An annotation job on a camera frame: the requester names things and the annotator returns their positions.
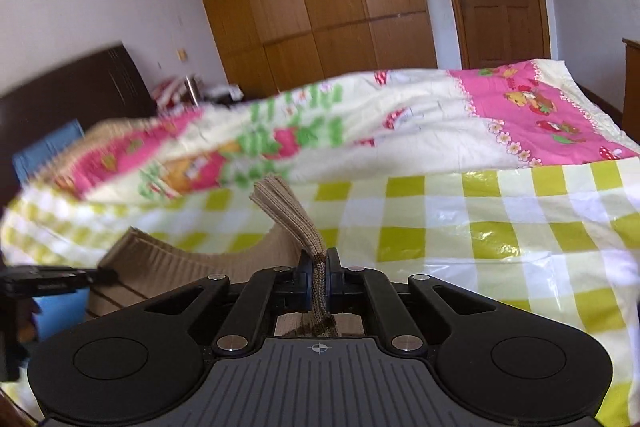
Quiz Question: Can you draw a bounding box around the dark wooden headboard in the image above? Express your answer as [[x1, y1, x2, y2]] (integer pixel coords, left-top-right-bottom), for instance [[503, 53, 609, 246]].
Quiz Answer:
[[0, 41, 159, 208]]

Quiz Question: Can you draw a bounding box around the blue pillow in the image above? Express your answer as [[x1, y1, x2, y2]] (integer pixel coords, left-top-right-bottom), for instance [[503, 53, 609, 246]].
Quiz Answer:
[[12, 119, 87, 188]]

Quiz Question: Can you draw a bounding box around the pink cartoon printed quilt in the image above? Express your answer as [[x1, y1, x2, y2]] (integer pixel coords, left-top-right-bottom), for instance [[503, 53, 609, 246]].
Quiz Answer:
[[19, 58, 640, 208]]

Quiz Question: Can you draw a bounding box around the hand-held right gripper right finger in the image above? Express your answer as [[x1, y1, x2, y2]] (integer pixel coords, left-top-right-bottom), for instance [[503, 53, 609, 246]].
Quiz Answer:
[[325, 248, 502, 353]]

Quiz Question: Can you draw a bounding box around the blue knitted garment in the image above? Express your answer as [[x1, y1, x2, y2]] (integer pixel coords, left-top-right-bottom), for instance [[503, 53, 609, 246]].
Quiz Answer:
[[32, 286, 92, 344]]

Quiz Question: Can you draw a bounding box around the wooden cabinet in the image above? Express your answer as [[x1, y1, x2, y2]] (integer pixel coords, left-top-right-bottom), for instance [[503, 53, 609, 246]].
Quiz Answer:
[[621, 37, 640, 128]]

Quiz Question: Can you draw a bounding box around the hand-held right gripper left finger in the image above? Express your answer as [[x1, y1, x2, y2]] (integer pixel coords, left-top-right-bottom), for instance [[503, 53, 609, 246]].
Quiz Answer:
[[144, 251, 314, 354]]

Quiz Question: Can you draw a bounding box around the red white striped cloth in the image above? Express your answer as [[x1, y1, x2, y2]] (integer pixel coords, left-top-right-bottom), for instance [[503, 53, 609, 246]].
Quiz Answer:
[[151, 77, 201, 108]]

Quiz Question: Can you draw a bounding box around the tan striped ribbed sweater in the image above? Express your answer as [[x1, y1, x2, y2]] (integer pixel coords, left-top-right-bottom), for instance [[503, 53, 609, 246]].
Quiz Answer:
[[87, 174, 368, 339]]

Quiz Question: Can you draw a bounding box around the yellow checkered plastic sheet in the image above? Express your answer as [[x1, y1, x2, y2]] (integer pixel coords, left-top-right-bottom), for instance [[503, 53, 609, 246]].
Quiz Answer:
[[0, 156, 640, 427]]

